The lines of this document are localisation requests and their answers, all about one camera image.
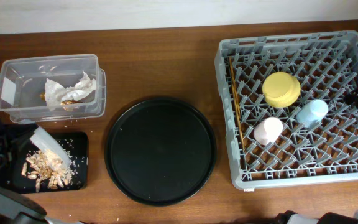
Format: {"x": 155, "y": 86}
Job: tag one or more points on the pink cup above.
{"x": 268, "y": 130}

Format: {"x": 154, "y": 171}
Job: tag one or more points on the yellow bowl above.
{"x": 281, "y": 89}

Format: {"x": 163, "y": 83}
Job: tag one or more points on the white tissue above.
{"x": 56, "y": 93}

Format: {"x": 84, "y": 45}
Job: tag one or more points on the blue cup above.
{"x": 312, "y": 113}

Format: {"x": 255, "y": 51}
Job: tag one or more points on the gold snack wrapper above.
{"x": 67, "y": 102}

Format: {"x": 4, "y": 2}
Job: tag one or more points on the grey plate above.
{"x": 56, "y": 157}

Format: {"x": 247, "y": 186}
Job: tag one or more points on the food scraps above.
{"x": 46, "y": 168}

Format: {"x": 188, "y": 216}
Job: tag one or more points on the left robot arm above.
{"x": 14, "y": 207}

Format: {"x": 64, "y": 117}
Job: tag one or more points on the grey dishwasher rack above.
{"x": 326, "y": 66}

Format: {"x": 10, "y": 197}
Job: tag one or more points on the clear plastic waste bin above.
{"x": 23, "y": 80}

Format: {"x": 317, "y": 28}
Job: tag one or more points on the round black serving tray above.
{"x": 160, "y": 151}

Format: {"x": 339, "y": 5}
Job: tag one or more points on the black rectangular tray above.
{"x": 15, "y": 175}

